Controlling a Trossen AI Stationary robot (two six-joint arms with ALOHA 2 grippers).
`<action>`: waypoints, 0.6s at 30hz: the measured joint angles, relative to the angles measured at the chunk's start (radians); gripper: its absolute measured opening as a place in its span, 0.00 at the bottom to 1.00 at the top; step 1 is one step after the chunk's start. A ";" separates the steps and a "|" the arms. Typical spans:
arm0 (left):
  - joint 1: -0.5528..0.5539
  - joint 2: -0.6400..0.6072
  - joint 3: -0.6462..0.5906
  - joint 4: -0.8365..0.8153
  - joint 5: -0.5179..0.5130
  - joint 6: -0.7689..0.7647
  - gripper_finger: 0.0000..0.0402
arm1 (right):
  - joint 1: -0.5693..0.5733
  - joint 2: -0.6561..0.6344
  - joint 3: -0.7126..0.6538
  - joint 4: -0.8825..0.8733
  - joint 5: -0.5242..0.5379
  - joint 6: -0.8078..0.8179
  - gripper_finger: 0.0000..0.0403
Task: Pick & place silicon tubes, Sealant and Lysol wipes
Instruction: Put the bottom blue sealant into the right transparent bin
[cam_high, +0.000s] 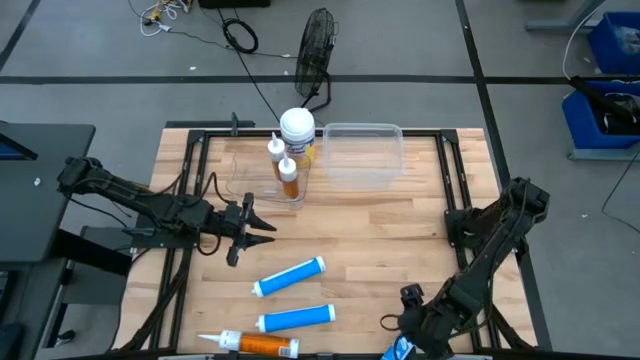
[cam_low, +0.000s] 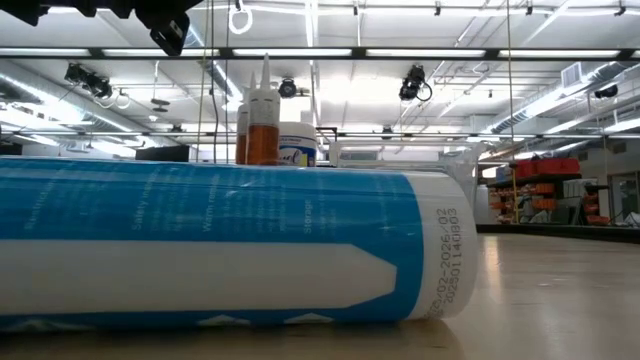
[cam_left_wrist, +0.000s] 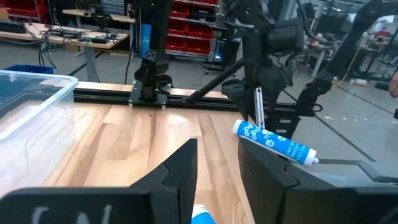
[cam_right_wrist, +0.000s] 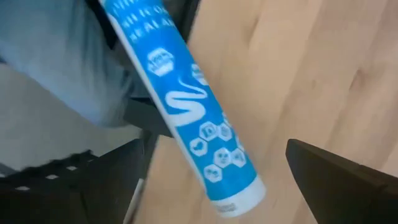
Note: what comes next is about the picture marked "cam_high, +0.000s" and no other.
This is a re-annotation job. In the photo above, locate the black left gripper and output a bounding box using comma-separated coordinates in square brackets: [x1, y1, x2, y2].
[219, 192, 278, 268]

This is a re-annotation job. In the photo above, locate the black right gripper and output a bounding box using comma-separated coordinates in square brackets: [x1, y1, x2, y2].
[399, 302, 454, 360]

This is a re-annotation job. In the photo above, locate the white Lysol wipes canister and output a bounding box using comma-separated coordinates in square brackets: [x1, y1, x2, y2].
[278, 106, 318, 167]

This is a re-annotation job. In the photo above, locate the clear plastic bin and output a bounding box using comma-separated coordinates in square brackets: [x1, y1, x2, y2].
[321, 122, 406, 192]
[225, 148, 313, 212]

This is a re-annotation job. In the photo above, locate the black floor fan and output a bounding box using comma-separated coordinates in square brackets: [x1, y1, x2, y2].
[293, 6, 340, 115]

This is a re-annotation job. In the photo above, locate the black desk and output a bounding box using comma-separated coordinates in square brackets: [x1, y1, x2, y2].
[0, 119, 97, 265]

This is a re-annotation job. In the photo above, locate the black box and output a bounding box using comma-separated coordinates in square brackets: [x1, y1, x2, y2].
[198, 0, 272, 10]

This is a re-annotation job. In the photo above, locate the grey metal stand base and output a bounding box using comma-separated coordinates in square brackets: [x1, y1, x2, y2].
[524, 0, 609, 36]
[566, 146, 640, 163]

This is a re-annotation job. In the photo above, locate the blue storage bin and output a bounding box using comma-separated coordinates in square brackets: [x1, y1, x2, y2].
[586, 10, 640, 77]
[561, 79, 640, 152]

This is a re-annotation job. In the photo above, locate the black rod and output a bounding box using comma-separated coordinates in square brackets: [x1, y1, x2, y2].
[569, 74, 640, 127]

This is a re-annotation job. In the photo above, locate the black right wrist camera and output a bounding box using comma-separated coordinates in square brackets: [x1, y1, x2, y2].
[399, 283, 427, 309]

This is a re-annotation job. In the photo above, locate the long black floor cable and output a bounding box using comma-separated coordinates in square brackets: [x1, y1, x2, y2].
[214, 7, 282, 124]

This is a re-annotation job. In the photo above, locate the coiled black cable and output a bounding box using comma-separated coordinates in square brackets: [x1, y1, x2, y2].
[220, 17, 260, 55]

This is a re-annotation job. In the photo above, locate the white cable bundle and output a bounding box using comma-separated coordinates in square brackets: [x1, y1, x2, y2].
[138, 0, 183, 38]

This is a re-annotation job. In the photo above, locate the white floor cable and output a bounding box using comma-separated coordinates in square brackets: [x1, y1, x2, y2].
[561, 0, 604, 82]

